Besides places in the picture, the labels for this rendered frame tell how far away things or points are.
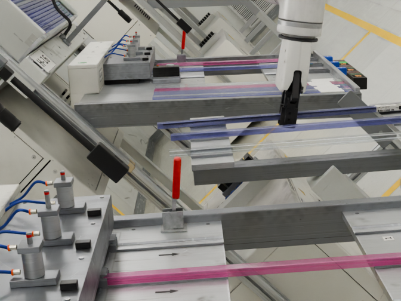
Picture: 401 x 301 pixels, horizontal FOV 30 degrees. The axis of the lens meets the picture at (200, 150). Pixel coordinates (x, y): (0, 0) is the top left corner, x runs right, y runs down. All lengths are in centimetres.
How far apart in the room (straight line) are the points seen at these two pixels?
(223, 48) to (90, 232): 452
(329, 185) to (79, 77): 90
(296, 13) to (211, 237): 52
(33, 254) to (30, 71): 106
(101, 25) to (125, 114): 358
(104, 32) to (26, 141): 356
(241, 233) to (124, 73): 112
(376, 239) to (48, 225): 43
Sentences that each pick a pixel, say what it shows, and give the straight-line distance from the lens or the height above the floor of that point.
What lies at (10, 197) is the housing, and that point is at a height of 122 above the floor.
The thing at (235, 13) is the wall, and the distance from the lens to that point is 851.
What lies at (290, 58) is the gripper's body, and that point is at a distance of 140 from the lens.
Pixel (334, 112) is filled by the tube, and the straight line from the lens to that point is 147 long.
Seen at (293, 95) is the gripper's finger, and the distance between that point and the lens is 140.
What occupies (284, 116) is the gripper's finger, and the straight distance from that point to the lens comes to 145.
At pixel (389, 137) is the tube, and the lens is 130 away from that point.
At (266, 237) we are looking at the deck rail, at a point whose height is 90.
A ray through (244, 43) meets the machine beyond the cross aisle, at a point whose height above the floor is 29.
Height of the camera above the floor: 128
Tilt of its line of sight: 11 degrees down
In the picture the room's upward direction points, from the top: 48 degrees counter-clockwise
